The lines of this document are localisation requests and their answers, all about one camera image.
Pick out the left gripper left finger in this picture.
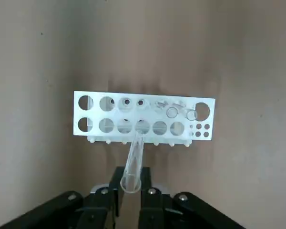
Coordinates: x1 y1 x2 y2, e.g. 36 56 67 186
0 167 125 229

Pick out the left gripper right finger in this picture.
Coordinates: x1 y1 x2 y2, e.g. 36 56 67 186
138 167 247 229

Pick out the white test tube rack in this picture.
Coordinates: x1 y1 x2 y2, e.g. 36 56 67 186
72 90 216 147

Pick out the clear glass test tube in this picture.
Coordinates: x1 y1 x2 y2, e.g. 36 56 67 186
120 132 144 194
174 100 198 121
154 100 180 119

